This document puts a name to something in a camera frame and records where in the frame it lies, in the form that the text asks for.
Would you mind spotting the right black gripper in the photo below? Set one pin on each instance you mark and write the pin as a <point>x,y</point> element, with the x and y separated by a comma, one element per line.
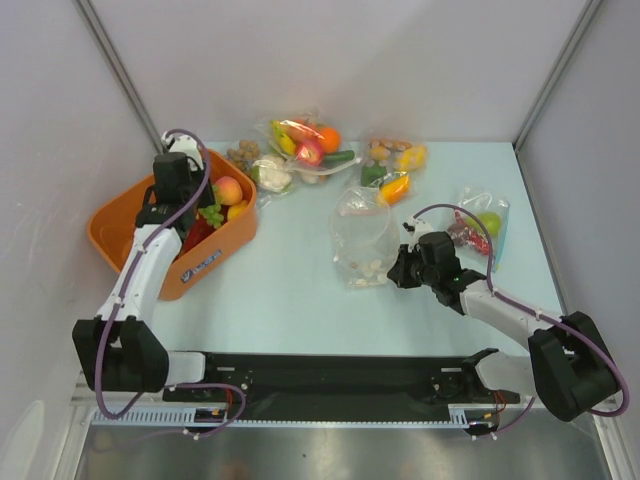
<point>401,273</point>

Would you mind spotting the clear zip bag with lobster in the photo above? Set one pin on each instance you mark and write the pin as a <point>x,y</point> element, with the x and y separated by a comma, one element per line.
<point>365,237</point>

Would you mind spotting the fake peach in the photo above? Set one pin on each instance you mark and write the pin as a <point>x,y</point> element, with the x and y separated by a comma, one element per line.
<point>228,191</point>

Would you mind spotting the fake green grapes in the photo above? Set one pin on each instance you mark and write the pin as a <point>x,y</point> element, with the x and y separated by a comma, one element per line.
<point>212,215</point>

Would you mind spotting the red plastic lobster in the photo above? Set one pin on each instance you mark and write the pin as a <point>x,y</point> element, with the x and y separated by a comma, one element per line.
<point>199,231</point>

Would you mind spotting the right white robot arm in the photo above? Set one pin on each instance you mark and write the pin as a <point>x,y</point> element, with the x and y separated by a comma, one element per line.
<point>567,365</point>

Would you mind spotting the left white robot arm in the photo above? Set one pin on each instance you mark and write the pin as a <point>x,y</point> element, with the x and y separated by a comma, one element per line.
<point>117,349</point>

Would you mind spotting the fake orange yellow pepper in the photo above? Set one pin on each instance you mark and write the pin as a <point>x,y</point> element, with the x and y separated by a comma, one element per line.
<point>395,190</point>

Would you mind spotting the fake green pear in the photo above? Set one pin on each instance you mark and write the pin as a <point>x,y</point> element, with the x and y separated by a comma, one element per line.
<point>492,222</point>

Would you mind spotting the fake green bell pepper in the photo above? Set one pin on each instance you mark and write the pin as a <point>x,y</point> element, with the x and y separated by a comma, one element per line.
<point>373,175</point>

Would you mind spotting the zip bag with pear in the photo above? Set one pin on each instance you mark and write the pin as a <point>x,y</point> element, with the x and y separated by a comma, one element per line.
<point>466,229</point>

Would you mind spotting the zip bag with peppers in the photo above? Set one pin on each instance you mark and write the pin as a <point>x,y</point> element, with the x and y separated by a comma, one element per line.
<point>384,149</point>

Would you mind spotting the fake yellow bell pepper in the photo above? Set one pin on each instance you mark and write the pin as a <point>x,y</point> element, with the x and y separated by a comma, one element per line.
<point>412,159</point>

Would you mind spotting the fake green cucumber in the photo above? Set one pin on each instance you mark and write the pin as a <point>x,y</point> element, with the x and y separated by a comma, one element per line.
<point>339,156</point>

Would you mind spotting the fake red apple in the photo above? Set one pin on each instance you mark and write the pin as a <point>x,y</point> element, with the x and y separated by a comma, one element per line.
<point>309,153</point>

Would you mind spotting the zip bag with mixed fruit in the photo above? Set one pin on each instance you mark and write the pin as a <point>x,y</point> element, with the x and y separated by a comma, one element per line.
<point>302,126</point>

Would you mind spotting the fake yellow banana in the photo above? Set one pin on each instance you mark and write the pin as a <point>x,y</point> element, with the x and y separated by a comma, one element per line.
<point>285,144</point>

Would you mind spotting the fake yellow lemon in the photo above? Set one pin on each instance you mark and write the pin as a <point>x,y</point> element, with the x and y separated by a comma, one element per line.
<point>235,210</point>

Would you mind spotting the bag of fake nuts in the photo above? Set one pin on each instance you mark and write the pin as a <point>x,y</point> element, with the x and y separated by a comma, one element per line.
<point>243,154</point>

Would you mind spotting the orange plastic bin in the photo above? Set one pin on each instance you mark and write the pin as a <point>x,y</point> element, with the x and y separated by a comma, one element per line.
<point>111,230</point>

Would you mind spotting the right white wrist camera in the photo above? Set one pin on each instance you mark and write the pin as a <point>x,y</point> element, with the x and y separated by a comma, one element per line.
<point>416,228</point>

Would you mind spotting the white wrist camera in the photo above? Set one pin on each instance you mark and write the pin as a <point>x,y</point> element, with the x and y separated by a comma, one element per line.
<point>416,228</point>
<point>186,144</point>

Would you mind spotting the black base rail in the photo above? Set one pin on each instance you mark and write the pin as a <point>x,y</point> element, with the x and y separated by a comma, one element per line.
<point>329,388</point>

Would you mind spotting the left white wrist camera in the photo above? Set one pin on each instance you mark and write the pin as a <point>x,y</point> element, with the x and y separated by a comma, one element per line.
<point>186,144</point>

